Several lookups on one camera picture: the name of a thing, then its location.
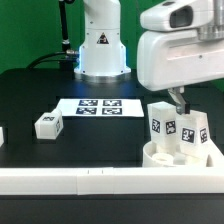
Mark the white round stool seat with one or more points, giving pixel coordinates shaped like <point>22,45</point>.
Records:
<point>153,158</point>

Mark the white marker sheet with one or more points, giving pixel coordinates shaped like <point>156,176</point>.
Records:
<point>101,107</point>

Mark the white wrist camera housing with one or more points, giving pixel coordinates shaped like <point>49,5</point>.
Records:
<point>172,15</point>

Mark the white U-shaped fence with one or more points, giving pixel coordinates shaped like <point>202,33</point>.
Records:
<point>95,181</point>

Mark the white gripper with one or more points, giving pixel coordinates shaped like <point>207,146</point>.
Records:
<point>174,59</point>

